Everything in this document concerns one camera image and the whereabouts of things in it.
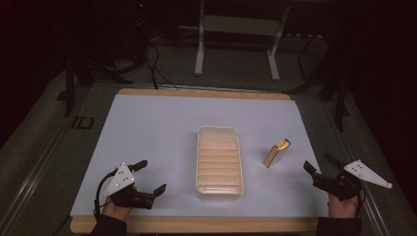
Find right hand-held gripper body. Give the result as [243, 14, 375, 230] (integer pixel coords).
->
[312, 158, 393, 202]

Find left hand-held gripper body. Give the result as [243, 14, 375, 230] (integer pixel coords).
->
[103, 161, 155, 210]

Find white ribbed plastic tray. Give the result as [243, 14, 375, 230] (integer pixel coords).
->
[195, 125, 246, 202]

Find person's right hand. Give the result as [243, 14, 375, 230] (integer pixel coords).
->
[327, 192, 361, 219]

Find person's left hand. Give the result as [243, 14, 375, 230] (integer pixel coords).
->
[101, 196, 134, 222]

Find white table mat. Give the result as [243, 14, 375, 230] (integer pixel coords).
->
[70, 93, 329, 218]

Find dark metal stand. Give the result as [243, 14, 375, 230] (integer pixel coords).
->
[63, 58, 133, 118]
[318, 32, 352, 133]

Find dark equipment rack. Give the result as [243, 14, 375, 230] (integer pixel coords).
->
[125, 0, 152, 64]

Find white metal stand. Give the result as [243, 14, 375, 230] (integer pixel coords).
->
[179, 0, 291, 83]

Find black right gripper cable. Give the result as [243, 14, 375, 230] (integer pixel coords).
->
[358, 188, 367, 214]

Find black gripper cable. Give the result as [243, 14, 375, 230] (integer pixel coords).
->
[92, 168, 119, 218]
[358, 188, 367, 214]

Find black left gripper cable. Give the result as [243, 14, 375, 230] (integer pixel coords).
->
[92, 168, 119, 218]

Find black floor bracket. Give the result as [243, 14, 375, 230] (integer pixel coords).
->
[71, 115, 95, 130]

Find black floor cables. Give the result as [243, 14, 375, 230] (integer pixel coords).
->
[143, 41, 180, 91]

